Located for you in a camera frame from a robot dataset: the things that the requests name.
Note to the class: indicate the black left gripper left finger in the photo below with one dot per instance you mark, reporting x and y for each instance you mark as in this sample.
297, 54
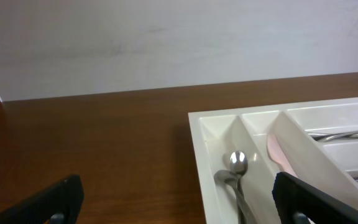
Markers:
59, 203

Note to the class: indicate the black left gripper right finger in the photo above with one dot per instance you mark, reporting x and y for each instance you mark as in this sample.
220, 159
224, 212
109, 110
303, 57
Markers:
299, 202

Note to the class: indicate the white plastic knife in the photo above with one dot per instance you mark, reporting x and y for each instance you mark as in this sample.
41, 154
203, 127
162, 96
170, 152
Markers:
277, 155

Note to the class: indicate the small teaspoon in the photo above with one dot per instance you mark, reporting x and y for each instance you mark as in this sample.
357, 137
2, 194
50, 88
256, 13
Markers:
238, 164
245, 213

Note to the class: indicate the white plastic cutlery tray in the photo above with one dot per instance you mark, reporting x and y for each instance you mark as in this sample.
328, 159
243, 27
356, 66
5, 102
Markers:
329, 166

